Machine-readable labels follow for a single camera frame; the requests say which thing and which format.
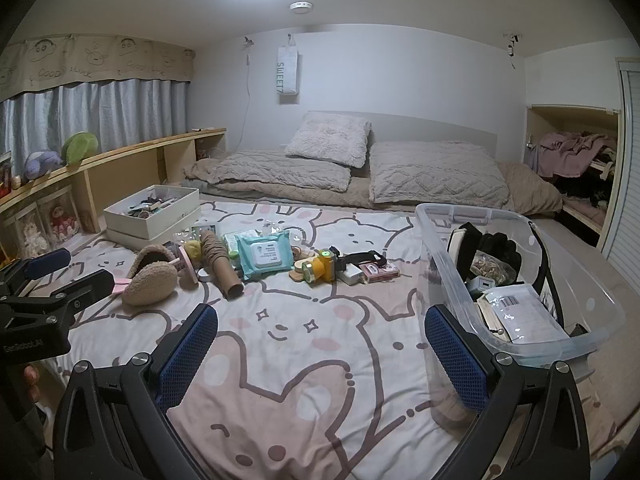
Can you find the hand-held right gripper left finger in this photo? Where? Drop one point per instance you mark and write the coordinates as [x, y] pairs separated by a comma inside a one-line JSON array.
[[187, 355]]

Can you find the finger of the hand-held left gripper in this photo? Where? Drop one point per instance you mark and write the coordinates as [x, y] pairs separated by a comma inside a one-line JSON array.
[[47, 262], [85, 287]]

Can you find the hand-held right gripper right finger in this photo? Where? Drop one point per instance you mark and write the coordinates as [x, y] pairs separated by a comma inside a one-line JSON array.
[[457, 360]]

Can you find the white charger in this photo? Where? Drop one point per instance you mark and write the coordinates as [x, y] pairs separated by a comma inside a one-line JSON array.
[[351, 275]]

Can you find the clear plastic container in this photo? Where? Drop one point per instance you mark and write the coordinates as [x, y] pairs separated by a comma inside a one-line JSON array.
[[595, 305]]

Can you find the yellow headlamp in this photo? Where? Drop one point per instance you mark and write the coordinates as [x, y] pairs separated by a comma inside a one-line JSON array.
[[320, 266]]

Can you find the person's left hand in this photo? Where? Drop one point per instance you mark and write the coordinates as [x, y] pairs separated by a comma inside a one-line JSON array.
[[31, 380]]

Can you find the doll in clear case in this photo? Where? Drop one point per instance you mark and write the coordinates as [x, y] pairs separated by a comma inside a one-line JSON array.
[[31, 237], [62, 220]]

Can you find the fluffy beige earmuffs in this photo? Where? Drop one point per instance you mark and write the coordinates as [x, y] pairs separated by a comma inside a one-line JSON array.
[[150, 280]]

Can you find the white labelled mailer bag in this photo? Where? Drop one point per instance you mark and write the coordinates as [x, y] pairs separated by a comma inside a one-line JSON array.
[[525, 315]]

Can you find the brown rolled stockings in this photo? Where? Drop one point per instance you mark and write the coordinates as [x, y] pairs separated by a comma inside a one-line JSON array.
[[220, 265]]

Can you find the white cardboard box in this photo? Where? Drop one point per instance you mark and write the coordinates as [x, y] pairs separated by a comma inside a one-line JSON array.
[[150, 215]]

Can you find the purple plush toy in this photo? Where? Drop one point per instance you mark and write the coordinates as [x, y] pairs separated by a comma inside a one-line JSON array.
[[42, 164]]

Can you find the bag of gold beads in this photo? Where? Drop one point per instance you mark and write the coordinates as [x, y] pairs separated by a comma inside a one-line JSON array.
[[492, 267]]

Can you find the yellow sponge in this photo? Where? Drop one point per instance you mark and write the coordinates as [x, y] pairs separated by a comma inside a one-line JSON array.
[[192, 249]]

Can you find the bear printed bedsheet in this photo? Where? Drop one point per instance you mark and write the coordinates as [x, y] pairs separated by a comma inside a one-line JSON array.
[[300, 360]]

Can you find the black gloves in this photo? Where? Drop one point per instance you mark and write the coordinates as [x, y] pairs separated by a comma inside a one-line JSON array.
[[495, 252]]

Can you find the red playing card box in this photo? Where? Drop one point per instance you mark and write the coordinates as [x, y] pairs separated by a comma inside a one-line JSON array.
[[380, 271]]

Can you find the green plush toy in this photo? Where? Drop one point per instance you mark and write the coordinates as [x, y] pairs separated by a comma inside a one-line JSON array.
[[80, 146]]

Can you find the small printed carton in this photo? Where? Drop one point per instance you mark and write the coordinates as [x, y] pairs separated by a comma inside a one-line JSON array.
[[204, 232]]

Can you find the teal wet wipes pack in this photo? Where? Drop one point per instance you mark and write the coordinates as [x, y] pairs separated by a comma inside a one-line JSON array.
[[264, 255]]

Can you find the wooden bedside shelf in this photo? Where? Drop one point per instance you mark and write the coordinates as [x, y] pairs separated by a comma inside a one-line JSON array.
[[140, 160]]

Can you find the clear plastic bag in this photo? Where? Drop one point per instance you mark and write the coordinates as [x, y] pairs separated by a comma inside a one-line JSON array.
[[270, 229]]

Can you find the grey-blue curtain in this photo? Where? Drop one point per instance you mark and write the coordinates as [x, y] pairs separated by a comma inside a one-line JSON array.
[[100, 115]]

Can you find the quilted beige pillow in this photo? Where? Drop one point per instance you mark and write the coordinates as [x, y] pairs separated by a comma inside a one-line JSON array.
[[435, 175]]

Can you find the folded beige blanket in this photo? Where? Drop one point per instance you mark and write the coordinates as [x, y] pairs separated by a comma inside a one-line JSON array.
[[280, 172]]

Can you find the beige printed curtain valance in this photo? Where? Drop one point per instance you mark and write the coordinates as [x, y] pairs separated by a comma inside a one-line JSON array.
[[95, 60]]

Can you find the pink clothes pile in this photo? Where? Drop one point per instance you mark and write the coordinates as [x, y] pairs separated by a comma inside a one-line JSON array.
[[575, 152]]

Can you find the fluffy beige pillow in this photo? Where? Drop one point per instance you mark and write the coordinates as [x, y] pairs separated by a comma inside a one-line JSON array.
[[327, 137]]

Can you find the white louvered door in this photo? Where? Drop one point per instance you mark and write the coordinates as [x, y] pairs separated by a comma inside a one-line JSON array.
[[625, 160]]

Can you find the white hanging bag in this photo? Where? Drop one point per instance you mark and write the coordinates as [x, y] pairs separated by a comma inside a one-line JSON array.
[[287, 72]]

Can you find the white smoke detector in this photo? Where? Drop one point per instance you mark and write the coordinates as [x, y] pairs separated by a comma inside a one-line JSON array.
[[301, 6]]

